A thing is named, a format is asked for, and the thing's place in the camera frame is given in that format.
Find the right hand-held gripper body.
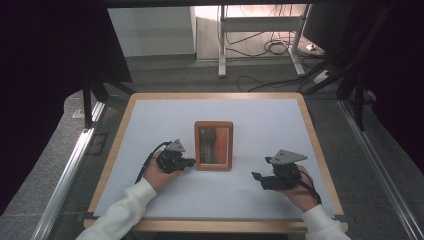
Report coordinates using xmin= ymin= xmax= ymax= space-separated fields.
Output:
xmin=260 ymin=148 xmax=309 ymax=191

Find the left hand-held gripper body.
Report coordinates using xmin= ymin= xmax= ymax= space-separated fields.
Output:
xmin=155 ymin=138 xmax=188 ymax=175

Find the wooden picture frame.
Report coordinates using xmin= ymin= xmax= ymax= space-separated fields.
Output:
xmin=194 ymin=120 xmax=234 ymax=172

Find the person's left hand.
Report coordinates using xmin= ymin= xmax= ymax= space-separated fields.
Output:
xmin=142 ymin=149 xmax=184 ymax=193

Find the person's right hand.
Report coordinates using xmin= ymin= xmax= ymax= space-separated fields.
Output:
xmin=279 ymin=165 xmax=320 ymax=213

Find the white table mat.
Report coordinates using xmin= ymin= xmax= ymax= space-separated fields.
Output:
xmin=93 ymin=98 xmax=336 ymax=220

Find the wooden table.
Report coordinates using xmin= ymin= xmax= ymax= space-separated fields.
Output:
xmin=82 ymin=92 xmax=350 ymax=234

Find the dark floor plate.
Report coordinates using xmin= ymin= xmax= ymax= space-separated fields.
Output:
xmin=86 ymin=132 xmax=109 ymax=156

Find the white power strip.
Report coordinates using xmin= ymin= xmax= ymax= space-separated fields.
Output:
xmin=312 ymin=69 xmax=332 ymax=85

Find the black metal stand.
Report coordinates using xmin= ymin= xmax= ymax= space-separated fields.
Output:
xmin=335 ymin=4 xmax=394 ymax=132
xmin=81 ymin=71 xmax=137 ymax=130

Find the white panel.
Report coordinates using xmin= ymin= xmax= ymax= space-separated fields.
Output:
xmin=107 ymin=6 xmax=197 ymax=58

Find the dark monitor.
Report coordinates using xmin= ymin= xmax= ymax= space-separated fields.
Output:
xmin=302 ymin=3 xmax=355 ymax=55

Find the dark curtain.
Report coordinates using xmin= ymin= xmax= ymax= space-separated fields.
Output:
xmin=349 ymin=0 xmax=424 ymax=165
xmin=0 ymin=0 xmax=133 ymax=216

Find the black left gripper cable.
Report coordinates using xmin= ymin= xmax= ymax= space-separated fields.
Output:
xmin=134 ymin=141 xmax=173 ymax=185

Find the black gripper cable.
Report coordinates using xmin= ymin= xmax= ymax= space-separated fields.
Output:
xmin=297 ymin=169 xmax=323 ymax=206
xmin=134 ymin=141 xmax=173 ymax=185

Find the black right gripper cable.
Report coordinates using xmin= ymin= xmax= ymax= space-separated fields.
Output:
xmin=297 ymin=169 xmax=323 ymax=206

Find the black floor cable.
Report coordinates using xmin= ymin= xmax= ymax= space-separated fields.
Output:
xmin=235 ymin=59 xmax=329 ymax=93

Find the aluminium rail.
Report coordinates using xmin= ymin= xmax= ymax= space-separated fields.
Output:
xmin=337 ymin=99 xmax=424 ymax=240
xmin=31 ymin=100 xmax=106 ymax=240

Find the tangle of floor cables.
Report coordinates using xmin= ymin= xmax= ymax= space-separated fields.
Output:
xmin=225 ymin=4 xmax=322 ymax=58

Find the white metal desk frame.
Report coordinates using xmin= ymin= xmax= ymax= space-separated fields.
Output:
xmin=217 ymin=3 xmax=312 ymax=78

